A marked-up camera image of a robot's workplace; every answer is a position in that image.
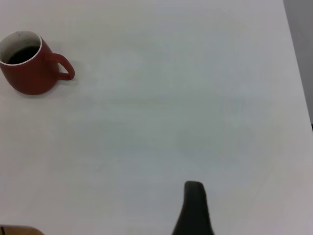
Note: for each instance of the red ceramic coffee mug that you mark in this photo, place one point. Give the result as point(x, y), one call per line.
point(29, 78)

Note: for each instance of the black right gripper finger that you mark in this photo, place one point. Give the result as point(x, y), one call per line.
point(194, 213)

